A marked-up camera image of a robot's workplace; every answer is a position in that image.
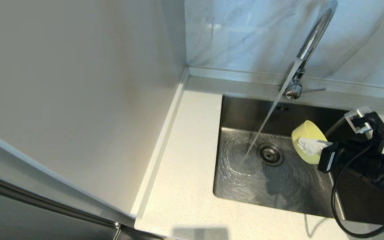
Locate chrome refrigerator handle strip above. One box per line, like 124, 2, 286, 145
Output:
0, 170, 123, 240

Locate yellow plastic bowl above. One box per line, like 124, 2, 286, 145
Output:
291, 120, 328, 165

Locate chrome gooseneck faucet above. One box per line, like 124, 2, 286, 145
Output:
285, 0, 339, 100

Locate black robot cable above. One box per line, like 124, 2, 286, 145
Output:
331, 142, 384, 239

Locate grey refrigerator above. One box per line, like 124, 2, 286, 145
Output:
0, 125, 166, 240

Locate round metal drain strainer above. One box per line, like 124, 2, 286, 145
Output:
257, 143, 284, 167

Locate stainless steel sink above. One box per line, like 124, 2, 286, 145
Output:
213, 93, 384, 228

